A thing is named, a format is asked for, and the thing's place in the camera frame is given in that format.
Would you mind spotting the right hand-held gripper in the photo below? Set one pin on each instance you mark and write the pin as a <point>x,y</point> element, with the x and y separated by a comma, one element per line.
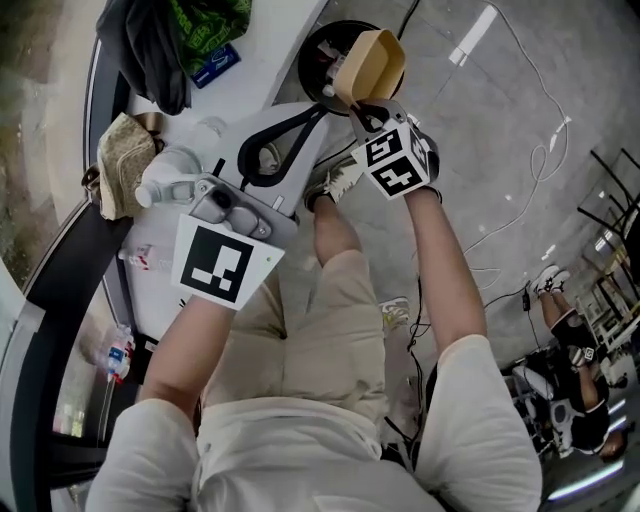
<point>395,170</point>

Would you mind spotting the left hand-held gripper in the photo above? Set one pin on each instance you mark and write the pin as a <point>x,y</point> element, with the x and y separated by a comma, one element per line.
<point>215,260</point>

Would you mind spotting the tan plastic container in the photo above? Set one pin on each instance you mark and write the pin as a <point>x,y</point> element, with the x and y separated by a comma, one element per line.
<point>362,60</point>

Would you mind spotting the black waste bin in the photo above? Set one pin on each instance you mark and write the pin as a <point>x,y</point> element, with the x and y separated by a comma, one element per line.
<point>312,65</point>

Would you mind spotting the person's right forearm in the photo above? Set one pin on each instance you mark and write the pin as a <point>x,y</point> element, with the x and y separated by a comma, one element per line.
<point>445,270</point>

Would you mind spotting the person's left forearm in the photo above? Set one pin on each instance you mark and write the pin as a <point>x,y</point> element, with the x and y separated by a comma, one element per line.
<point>185,345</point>

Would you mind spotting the person's left sneaker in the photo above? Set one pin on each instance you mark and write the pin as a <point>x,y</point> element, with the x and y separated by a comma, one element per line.
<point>270,160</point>

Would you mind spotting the person's sneaker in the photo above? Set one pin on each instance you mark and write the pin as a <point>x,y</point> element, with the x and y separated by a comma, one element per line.
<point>335,182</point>
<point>270,160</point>

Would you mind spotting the person's right sneaker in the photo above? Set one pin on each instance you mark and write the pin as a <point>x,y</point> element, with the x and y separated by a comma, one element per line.
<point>335,182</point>

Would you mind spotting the clear plastic cup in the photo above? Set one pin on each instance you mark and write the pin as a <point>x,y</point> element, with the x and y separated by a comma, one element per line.
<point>167,167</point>

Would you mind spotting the blue packet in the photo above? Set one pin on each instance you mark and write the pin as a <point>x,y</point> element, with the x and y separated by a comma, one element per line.
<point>217,62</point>

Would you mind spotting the person's right leg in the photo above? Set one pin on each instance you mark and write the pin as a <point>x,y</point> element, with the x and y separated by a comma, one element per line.
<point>340,235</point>

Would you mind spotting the beige cloth bag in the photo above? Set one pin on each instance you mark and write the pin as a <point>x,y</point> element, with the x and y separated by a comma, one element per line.
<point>125,160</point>

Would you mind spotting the red white small box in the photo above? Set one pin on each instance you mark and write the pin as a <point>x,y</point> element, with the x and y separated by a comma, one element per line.
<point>145,256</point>

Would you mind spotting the dark plastic bag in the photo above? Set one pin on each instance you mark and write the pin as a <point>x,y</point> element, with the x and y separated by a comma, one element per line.
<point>150,50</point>

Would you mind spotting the blue-capped water bottle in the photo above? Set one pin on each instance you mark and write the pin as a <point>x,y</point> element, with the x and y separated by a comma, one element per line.
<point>119,352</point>

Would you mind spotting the person's white shirt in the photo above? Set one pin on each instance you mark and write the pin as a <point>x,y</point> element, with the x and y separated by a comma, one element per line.
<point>300,450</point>

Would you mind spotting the grey white office chair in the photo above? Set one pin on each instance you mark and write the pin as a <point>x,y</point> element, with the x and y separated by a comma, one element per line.
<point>535,385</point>

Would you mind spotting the black window frame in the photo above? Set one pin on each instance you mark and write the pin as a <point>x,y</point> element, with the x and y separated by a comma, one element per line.
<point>45,320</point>

